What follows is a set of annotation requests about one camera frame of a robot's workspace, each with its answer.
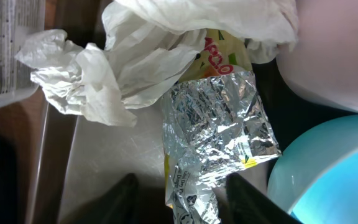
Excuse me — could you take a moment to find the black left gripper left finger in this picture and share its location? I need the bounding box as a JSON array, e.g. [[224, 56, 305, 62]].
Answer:
[[61, 173, 174, 224]]

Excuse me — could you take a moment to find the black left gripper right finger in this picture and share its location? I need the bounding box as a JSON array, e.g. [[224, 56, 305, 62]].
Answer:
[[218, 173, 301, 224]]

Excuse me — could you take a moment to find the foil snack wrapper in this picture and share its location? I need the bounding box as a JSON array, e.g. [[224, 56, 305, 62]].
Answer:
[[161, 29, 281, 223]]

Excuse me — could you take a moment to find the white tissue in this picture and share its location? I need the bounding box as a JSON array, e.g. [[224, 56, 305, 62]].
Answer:
[[16, 0, 298, 127]]

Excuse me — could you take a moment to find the white paper cup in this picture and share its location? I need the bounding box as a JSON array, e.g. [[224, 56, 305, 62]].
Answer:
[[276, 0, 358, 113]]

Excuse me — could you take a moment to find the brown serving tray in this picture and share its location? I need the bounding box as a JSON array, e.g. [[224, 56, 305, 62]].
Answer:
[[23, 0, 358, 224]]

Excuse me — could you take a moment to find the light blue bowl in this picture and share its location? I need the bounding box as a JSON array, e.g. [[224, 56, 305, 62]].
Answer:
[[267, 115, 358, 223]]

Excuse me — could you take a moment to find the clear plastic bin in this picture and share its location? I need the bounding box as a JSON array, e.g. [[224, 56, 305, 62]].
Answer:
[[0, 0, 45, 108]]

